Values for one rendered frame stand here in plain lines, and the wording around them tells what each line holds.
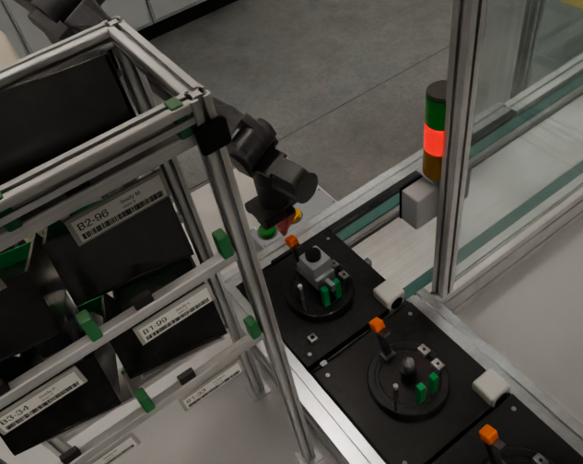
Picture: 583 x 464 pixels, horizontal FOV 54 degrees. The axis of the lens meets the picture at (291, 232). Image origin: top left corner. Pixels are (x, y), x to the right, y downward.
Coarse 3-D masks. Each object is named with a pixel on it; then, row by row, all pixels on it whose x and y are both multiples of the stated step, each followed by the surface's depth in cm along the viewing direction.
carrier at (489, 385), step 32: (416, 320) 109; (352, 352) 107; (416, 352) 103; (448, 352) 104; (320, 384) 104; (352, 384) 102; (384, 384) 100; (416, 384) 99; (448, 384) 98; (480, 384) 97; (352, 416) 99; (384, 416) 98; (416, 416) 96; (448, 416) 96; (480, 416) 96; (384, 448) 94; (416, 448) 94
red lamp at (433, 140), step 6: (426, 126) 86; (426, 132) 87; (432, 132) 86; (438, 132) 85; (426, 138) 87; (432, 138) 86; (438, 138) 86; (426, 144) 88; (432, 144) 87; (438, 144) 87; (426, 150) 89; (432, 150) 88; (438, 150) 87; (438, 156) 88
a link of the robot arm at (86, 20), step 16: (96, 0) 93; (32, 16) 91; (80, 16) 91; (96, 16) 92; (48, 32) 93; (64, 32) 91; (160, 96) 96; (224, 112) 94; (240, 112) 95; (240, 128) 97; (256, 128) 95; (240, 144) 95; (256, 144) 95; (256, 160) 96
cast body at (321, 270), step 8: (312, 248) 108; (304, 256) 108; (312, 256) 107; (320, 256) 107; (328, 256) 108; (304, 264) 108; (312, 264) 107; (320, 264) 107; (328, 264) 108; (304, 272) 110; (312, 272) 106; (320, 272) 108; (328, 272) 109; (312, 280) 109; (320, 280) 108; (328, 280) 109; (320, 288) 110; (328, 288) 110
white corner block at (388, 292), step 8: (376, 288) 113; (384, 288) 112; (392, 288) 112; (400, 288) 112; (376, 296) 113; (384, 296) 111; (392, 296) 111; (400, 296) 112; (384, 304) 112; (392, 304) 111; (400, 304) 113
